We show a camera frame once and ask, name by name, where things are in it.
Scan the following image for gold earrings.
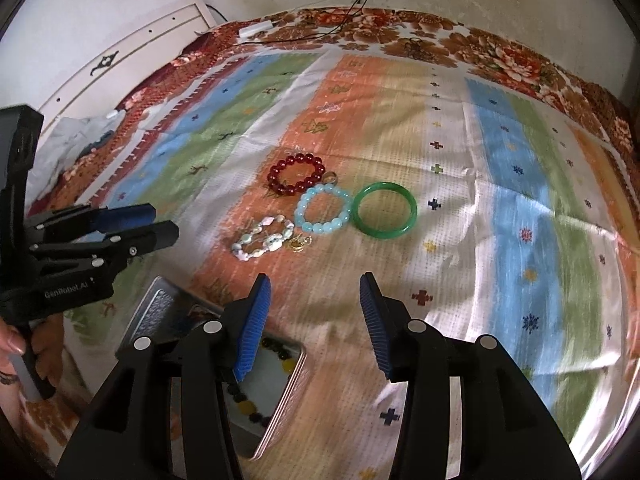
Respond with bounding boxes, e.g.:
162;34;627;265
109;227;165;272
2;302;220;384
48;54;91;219
285;233;316;254

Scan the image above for silver metal tin box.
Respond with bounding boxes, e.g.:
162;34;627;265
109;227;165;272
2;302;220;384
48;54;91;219
114;274;307;461

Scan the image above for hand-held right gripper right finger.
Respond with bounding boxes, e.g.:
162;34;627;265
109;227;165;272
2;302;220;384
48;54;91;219
359;272;583;480

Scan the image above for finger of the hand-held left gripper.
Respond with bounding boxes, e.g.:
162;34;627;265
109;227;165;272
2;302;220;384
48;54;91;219
31;219;180;282
36;203;157;244

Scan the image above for striped printed cloth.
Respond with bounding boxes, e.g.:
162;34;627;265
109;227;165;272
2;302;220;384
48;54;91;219
64;50;637;480

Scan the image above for person's left hand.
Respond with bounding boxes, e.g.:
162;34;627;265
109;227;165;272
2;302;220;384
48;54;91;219
0;320;27;391

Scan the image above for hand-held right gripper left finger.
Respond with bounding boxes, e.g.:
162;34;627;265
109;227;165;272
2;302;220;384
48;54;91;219
55;274;273;480

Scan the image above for dark red bead bracelet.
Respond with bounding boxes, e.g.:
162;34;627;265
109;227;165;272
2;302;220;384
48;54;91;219
265;152;327;196

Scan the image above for floral brown blanket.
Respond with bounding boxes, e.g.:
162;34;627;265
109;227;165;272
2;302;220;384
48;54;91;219
0;7;640;461

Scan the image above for white wooden headboard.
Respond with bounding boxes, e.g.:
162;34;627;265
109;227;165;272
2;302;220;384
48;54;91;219
37;2;212;127

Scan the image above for white stone bracelet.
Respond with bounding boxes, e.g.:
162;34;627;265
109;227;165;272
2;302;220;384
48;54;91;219
230;214;296;262

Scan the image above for green jade bangle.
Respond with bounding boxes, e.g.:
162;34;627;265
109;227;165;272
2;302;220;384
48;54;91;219
351;181;419;239

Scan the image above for black and yellow bead bracelet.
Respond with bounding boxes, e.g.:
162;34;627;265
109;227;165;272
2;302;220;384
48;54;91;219
222;337;296;426

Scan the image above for grey crumpled clothing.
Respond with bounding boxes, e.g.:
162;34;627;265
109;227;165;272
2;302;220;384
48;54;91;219
42;115;122;182

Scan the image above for light blue bead bracelet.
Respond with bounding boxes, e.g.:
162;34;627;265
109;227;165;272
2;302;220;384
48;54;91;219
293;183;354;236

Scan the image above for black cable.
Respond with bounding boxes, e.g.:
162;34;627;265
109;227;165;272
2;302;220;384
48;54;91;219
259;0;392;47

